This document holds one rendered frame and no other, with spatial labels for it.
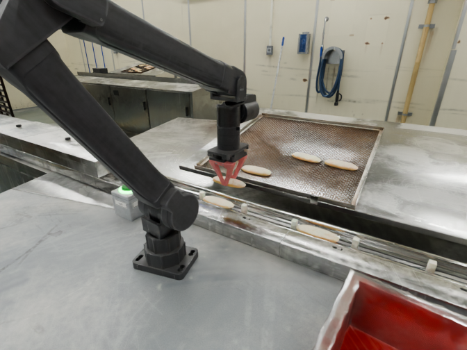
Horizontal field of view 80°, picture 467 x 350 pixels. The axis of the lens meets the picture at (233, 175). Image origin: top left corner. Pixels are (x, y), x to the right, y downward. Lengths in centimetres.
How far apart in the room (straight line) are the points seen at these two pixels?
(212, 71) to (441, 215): 61
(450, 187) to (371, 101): 348
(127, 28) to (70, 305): 48
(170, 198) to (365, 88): 396
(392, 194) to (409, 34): 355
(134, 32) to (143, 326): 46
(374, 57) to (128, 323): 410
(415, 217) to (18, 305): 84
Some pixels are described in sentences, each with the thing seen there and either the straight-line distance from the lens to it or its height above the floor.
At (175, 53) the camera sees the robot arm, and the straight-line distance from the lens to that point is 52.
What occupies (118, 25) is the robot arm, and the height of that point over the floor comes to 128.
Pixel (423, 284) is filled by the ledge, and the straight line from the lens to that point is 64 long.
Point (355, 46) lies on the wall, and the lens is 433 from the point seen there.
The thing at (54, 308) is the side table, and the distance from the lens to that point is 64.
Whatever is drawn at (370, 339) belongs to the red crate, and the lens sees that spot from 56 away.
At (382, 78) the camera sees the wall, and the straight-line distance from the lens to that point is 429.
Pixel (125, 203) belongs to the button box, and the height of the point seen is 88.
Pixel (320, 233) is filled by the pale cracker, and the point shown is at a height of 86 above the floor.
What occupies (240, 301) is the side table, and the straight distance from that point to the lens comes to 57.
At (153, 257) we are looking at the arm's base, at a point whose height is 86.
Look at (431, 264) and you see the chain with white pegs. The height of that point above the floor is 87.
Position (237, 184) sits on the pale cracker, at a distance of 72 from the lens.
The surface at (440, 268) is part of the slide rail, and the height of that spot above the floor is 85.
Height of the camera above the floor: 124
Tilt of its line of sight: 24 degrees down
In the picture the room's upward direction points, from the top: straight up
